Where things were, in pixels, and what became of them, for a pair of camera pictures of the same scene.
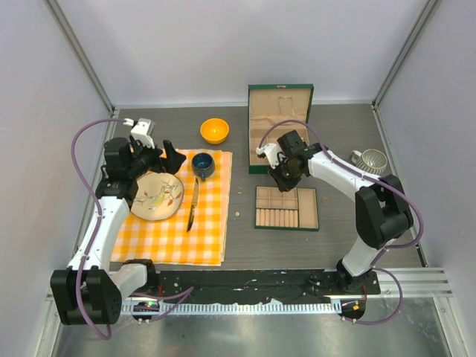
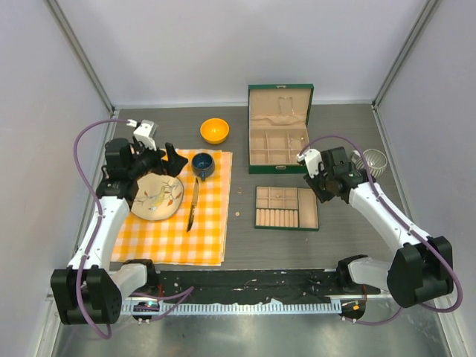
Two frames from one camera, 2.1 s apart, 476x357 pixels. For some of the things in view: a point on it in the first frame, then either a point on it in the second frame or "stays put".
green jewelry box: (269, 104) stays put
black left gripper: (170, 165) stays put
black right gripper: (283, 184) → (323, 196)
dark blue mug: (203, 164) stays put
